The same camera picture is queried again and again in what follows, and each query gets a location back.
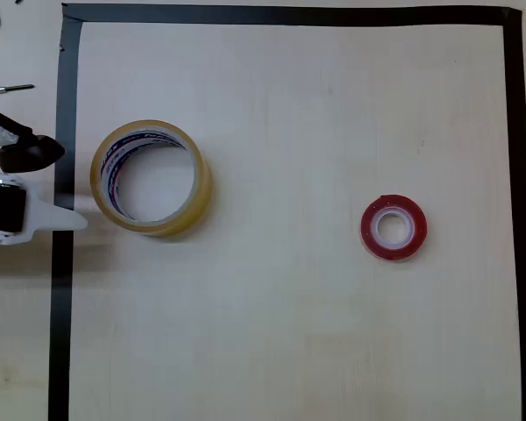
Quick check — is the small red tape roll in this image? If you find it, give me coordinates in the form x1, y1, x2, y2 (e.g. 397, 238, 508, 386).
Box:
359, 194, 429, 262

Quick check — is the large clear tape roll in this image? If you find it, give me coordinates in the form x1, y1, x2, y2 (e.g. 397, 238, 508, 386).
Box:
89, 118, 214, 239

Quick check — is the thin screwdriver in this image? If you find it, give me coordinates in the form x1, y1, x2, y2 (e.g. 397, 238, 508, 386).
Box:
0, 83, 36, 96

